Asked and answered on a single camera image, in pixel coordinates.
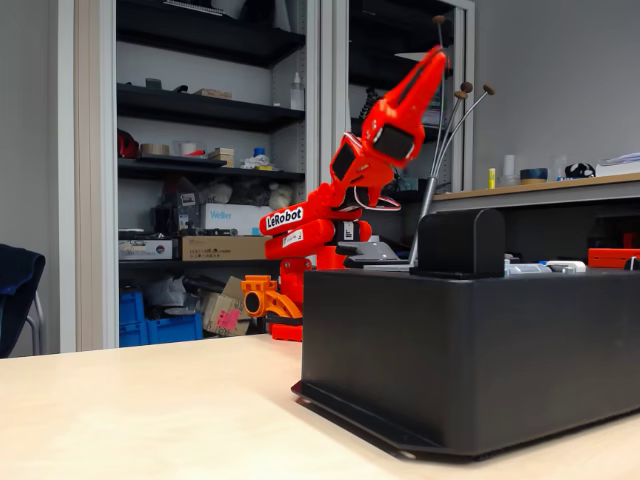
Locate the white Weller box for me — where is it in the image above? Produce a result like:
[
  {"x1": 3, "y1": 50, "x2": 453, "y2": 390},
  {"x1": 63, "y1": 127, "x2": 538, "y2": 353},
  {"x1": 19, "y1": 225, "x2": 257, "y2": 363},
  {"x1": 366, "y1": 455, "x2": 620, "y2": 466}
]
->
[{"x1": 199, "y1": 202, "x2": 296, "y2": 238}]

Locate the stack of papers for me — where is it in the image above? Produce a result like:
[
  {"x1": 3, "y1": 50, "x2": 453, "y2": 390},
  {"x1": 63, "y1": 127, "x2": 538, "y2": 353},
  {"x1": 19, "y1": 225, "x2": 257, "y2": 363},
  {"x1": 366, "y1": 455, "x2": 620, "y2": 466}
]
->
[{"x1": 596, "y1": 151, "x2": 640, "y2": 178}]

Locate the long brown cardboard box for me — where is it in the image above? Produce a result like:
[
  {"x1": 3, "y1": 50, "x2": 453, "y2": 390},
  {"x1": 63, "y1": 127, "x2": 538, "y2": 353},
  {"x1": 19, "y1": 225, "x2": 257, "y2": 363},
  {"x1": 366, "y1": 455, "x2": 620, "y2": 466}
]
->
[{"x1": 180, "y1": 235, "x2": 274, "y2": 263}]

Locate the black electronic equipment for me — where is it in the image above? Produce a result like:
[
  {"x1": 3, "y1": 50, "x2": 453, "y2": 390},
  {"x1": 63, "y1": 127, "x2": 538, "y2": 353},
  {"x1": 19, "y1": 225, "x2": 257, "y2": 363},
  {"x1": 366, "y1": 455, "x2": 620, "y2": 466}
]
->
[{"x1": 151, "y1": 175, "x2": 202, "y2": 236}]

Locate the stack of books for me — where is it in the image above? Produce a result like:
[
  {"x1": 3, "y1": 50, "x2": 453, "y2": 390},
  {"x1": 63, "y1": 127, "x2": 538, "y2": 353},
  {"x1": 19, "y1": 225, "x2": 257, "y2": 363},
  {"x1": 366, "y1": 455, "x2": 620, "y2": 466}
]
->
[{"x1": 422, "y1": 94, "x2": 445, "y2": 127}]

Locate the wide blue plastic crate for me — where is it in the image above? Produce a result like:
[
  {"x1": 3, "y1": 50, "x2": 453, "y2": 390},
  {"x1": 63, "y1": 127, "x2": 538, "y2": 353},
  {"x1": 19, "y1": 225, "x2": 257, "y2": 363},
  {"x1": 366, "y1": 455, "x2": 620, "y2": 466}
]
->
[{"x1": 144, "y1": 312, "x2": 204, "y2": 346}]

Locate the white bundle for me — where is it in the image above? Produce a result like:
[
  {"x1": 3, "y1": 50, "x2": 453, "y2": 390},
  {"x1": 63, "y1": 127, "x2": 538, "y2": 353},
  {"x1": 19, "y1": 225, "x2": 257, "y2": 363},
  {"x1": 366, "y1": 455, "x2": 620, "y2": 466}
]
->
[{"x1": 268, "y1": 182, "x2": 295, "y2": 211}]

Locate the narrow blue plastic crate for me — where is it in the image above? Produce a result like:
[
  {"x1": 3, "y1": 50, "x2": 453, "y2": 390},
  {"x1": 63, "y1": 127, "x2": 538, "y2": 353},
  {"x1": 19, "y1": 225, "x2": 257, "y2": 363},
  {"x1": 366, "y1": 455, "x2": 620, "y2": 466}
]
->
[{"x1": 118, "y1": 291, "x2": 147, "y2": 349}]

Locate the wooden top desk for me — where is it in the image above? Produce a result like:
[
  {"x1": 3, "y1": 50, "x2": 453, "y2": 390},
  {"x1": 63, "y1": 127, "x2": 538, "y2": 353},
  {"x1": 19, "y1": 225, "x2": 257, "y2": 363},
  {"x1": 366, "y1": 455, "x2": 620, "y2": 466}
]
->
[{"x1": 430, "y1": 172, "x2": 640, "y2": 261}]

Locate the white servo cable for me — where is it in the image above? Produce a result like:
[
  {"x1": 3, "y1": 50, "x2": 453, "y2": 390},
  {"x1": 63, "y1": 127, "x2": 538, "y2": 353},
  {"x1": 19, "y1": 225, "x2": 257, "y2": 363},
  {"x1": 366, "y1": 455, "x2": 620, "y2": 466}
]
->
[{"x1": 352, "y1": 184, "x2": 403, "y2": 212}]

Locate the black rounded holder block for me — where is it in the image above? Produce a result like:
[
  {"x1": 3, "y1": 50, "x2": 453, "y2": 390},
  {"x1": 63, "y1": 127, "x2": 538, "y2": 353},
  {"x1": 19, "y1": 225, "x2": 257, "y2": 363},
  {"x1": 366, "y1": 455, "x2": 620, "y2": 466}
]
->
[{"x1": 409, "y1": 207, "x2": 507, "y2": 280}]

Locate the black and silver knob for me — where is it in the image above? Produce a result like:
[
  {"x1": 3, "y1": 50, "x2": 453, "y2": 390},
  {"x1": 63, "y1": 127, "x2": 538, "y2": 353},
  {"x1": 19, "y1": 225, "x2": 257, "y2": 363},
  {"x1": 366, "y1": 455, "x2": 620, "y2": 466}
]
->
[{"x1": 544, "y1": 259, "x2": 588, "y2": 274}]

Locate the dark blue chair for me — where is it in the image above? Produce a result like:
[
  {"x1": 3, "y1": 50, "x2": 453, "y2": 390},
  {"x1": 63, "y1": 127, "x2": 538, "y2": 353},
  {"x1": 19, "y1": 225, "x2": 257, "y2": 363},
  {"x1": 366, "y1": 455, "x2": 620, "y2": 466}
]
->
[{"x1": 0, "y1": 243, "x2": 47, "y2": 360}]

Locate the small cardboard box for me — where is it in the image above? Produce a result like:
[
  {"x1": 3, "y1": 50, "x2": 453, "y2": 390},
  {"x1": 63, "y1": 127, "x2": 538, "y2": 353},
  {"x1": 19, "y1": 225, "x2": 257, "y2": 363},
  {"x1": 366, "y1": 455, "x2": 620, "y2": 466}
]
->
[{"x1": 207, "y1": 146, "x2": 236, "y2": 169}]

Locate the clear plastic bag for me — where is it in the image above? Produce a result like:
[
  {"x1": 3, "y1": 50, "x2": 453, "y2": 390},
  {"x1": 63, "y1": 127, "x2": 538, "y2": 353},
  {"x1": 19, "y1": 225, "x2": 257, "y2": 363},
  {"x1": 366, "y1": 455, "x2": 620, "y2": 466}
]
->
[{"x1": 197, "y1": 180, "x2": 269, "y2": 206}]

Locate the red display module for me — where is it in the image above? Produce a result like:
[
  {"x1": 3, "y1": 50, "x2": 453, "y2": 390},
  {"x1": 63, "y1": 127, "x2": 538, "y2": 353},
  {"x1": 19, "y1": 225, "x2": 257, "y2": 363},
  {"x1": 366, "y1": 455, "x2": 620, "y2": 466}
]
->
[{"x1": 587, "y1": 247, "x2": 640, "y2": 271}]

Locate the black task board box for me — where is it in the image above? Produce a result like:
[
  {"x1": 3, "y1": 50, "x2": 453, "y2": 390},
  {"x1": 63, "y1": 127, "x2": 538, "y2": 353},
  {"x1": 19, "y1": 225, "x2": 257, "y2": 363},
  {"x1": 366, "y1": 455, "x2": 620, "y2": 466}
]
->
[{"x1": 291, "y1": 267, "x2": 640, "y2": 462}]

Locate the flat white labelled box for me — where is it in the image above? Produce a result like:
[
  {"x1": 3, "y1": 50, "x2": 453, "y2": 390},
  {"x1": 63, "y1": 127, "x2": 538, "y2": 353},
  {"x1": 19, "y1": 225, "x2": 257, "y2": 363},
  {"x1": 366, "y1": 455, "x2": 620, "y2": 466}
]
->
[{"x1": 118, "y1": 238, "x2": 180, "y2": 262}]

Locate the grey shelf cabinet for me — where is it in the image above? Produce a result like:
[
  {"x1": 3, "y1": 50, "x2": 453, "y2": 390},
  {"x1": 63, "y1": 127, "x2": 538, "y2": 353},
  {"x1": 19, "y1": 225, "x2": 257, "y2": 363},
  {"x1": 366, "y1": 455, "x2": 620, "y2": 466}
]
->
[{"x1": 56, "y1": 0, "x2": 476, "y2": 354}]

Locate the metal coat stand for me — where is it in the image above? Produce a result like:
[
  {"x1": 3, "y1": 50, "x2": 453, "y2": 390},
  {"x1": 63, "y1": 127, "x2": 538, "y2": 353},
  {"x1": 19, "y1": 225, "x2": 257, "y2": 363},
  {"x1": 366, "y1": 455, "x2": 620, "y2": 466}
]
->
[{"x1": 407, "y1": 14, "x2": 497, "y2": 267}]

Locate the metal chair frame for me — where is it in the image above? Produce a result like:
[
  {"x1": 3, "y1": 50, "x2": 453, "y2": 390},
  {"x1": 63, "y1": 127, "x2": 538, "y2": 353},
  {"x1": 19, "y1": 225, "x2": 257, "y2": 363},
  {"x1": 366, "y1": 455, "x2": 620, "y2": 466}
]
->
[{"x1": 23, "y1": 291, "x2": 50, "y2": 356}]

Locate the cardboard box with pink label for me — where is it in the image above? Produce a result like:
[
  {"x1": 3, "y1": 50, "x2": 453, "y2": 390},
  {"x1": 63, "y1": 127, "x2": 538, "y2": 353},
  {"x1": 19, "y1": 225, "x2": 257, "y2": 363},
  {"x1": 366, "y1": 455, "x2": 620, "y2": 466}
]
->
[{"x1": 201, "y1": 275, "x2": 252, "y2": 338}]

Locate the white plastic bottle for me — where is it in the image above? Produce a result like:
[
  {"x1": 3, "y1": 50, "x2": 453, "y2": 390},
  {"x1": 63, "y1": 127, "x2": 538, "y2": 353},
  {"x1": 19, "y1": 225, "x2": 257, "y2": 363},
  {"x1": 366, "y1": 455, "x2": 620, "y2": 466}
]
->
[{"x1": 289, "y1": 71, "x2": 306, "y2": 112}]

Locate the white crumpled cloth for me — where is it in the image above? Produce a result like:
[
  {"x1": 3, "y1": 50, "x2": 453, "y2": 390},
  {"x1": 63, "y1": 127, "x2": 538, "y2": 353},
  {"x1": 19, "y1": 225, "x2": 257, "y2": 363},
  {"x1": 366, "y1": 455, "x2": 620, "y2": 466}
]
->
[{"x1": 240, "y1": 153, "x2": 275, "y2": 172}]

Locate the red object on shelf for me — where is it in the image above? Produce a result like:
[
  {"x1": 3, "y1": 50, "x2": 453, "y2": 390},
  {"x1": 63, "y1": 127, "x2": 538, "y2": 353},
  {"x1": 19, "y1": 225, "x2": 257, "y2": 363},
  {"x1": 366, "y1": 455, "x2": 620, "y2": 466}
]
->
[{"x1": 117, "y1": 128, "x2": 142, "y2": 160}]

